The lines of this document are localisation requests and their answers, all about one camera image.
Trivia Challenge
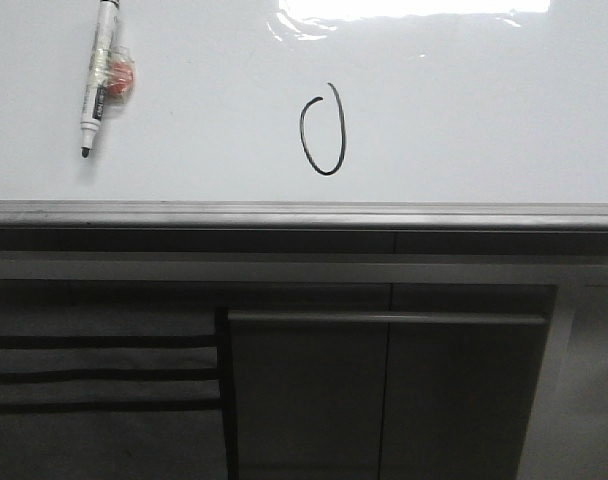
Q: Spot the red round magnet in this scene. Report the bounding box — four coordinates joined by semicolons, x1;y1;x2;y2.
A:
105;46;136;105

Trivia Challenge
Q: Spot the white whiteboard marker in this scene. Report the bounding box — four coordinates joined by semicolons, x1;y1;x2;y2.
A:
80;1;120;159

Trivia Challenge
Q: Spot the white whiteboard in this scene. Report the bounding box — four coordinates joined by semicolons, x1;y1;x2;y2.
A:
0;1;608;231

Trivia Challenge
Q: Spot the grey cabinet with doors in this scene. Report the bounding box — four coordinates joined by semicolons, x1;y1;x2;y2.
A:
229;284;557;479

